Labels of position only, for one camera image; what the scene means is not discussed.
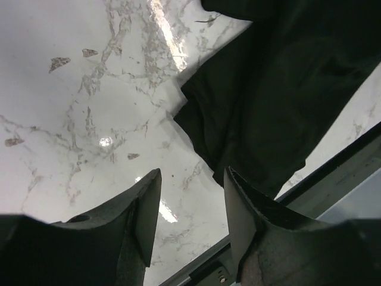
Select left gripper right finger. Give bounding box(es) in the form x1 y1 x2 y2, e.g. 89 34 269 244
224 168 380 285

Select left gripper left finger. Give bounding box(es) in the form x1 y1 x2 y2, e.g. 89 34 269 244
1 169 162 285

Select black t shirt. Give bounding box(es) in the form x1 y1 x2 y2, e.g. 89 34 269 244
174 0 380 198

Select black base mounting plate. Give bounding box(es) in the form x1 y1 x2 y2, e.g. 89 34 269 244
165 125 380 285

